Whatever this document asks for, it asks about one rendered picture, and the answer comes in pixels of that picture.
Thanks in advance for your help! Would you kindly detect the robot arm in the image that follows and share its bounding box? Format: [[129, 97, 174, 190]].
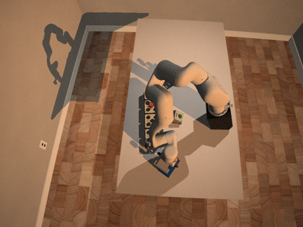
[[145, 60, 233, 174]]

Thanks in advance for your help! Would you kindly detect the blue tube rack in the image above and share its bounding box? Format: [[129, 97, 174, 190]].
[[158, 166, 175, 178]]

